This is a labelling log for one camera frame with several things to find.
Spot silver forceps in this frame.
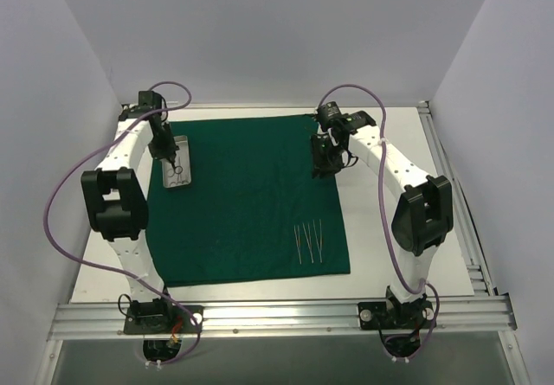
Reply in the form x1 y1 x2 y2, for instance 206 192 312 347
313 220 323 263

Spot right aluminium rail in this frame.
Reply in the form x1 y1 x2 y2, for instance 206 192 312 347
417 101 499 295

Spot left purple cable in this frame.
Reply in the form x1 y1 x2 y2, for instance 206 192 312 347
42 80 204 367

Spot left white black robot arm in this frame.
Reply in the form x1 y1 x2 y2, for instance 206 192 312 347
81 90 183 332

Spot silver tweezers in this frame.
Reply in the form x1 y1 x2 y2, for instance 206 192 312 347
302 223 314 264
293 225 302 265

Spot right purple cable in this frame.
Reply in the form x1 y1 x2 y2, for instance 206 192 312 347
319 84 441 363

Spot green surgical cloth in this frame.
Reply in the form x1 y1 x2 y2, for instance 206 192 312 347
146 115 351 288

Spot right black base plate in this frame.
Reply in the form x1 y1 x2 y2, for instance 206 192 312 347
357 300 435 330

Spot back aluminium rail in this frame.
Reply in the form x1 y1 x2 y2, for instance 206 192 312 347
121 101 429 110

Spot purple cable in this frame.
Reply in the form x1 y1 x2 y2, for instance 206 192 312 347
42 80 204 367
319 84 441 363

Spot metal instrument tray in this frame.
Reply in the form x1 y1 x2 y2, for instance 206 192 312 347
161 135 192 189

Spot front aluminium rail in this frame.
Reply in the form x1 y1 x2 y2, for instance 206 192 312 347
48 296 517 340

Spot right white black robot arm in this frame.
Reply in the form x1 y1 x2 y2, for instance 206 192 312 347
310 102 454 327

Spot aluminium rail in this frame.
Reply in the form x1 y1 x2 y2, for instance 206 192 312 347
121 101 429 110
48 296 517 340
417 101 499 295

